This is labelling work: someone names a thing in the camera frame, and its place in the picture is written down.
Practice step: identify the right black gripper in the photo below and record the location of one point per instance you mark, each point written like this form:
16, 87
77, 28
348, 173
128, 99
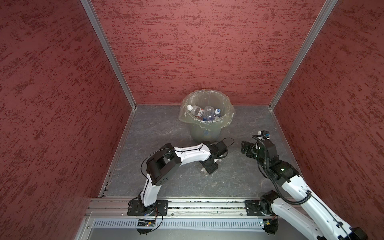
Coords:
251, 147

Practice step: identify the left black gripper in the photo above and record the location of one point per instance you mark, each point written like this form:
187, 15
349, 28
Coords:
210, 169

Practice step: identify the blue label bottle white cap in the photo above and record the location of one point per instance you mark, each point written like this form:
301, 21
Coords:
217, 113

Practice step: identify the blue label Pocari bottle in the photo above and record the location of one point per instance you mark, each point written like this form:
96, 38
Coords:
209, 113

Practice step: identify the red white label water bottle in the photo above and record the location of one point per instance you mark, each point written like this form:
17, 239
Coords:
195, 110

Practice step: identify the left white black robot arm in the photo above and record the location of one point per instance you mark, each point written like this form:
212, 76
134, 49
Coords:
162, 164

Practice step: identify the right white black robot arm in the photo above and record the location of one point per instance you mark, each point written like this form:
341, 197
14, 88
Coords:
293, 200

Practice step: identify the grey mesh waste bin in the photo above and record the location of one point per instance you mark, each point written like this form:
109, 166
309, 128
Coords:
199, 135

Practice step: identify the clear plastic bin liner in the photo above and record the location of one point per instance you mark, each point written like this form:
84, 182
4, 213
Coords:
203, 98

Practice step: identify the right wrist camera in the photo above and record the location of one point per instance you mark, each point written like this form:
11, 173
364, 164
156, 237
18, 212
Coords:
266, 134

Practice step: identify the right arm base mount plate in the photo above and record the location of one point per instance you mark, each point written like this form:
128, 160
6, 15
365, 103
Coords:
253, 208

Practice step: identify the right circuit board under rail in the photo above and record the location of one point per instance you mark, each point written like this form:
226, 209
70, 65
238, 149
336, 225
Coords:
271, 226

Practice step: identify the circuit board under rail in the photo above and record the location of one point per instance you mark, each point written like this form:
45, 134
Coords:
146, 223
271, 226

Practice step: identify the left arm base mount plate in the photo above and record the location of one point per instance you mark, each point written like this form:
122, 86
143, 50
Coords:
136, 208

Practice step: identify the left circuit board under rail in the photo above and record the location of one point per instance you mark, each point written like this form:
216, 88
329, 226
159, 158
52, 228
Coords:
146, 223

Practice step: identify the aluminium front rail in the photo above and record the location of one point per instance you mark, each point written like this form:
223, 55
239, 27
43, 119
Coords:
177, 208

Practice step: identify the white slotted cable duct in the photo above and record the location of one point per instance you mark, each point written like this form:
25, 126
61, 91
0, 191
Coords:
191, 224

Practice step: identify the right corner aluminium post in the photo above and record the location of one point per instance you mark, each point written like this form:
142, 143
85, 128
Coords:
318, 24

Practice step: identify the corner aluminium post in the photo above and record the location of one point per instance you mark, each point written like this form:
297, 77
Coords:
318, 24
97, 26

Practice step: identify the left corner aluminium post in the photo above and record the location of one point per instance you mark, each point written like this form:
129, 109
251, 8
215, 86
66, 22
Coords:
97, 26

